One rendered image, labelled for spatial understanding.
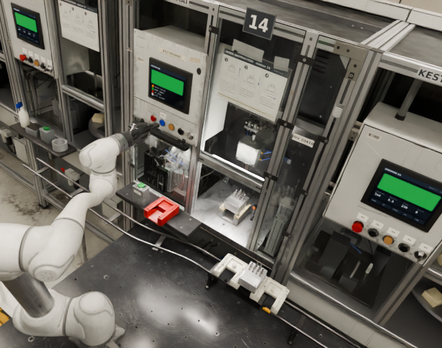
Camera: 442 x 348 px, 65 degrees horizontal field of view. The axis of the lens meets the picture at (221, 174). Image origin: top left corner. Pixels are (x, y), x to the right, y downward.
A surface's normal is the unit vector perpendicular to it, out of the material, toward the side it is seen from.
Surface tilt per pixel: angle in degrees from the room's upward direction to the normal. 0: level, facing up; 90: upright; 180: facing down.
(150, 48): 90
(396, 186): 90
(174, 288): 0
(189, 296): 0
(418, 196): 90
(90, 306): 6
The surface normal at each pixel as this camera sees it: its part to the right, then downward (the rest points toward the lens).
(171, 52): -0.54, 0.43
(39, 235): 0.29, -0.76
